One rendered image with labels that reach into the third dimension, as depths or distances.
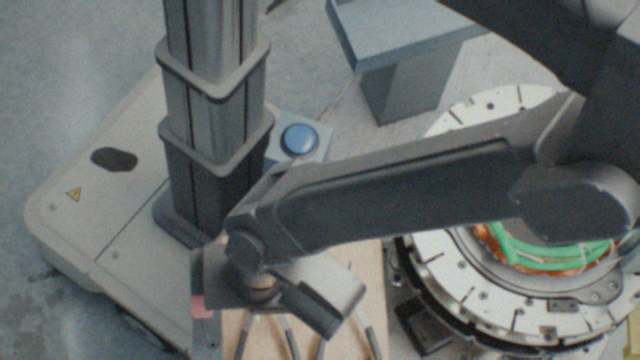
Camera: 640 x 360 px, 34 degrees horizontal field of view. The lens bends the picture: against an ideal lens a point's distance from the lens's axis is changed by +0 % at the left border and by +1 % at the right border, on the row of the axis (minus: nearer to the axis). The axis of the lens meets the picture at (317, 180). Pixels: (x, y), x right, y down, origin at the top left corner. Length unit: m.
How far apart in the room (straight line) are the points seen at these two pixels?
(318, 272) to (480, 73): 0.85
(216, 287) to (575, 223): 0.52
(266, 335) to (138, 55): 1.45
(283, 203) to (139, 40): 1.81
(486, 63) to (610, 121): 1.19
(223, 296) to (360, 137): 0.65
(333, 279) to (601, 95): 0.43
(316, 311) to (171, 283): 1.17
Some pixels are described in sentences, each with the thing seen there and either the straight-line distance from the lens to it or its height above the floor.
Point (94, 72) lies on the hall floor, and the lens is 2.54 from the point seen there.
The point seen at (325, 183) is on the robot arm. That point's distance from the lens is 0.75.
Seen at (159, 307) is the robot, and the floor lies 0.26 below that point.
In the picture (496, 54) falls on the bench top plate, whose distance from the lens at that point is 1.71.
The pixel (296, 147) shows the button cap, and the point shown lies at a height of 1.04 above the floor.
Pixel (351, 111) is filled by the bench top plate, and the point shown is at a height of 0.78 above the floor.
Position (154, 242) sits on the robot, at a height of 0.26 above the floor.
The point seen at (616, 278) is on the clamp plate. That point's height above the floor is 1.10.
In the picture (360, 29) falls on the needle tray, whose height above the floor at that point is 1.02.
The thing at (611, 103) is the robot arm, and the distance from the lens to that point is 0.51.
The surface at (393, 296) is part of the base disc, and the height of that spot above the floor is 0.80.
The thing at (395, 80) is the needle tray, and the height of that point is 0.94.
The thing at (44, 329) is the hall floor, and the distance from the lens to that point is 2.33.
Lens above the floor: 2.22
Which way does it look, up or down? 67 degrees down
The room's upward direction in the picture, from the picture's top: 11 degrees clockwise
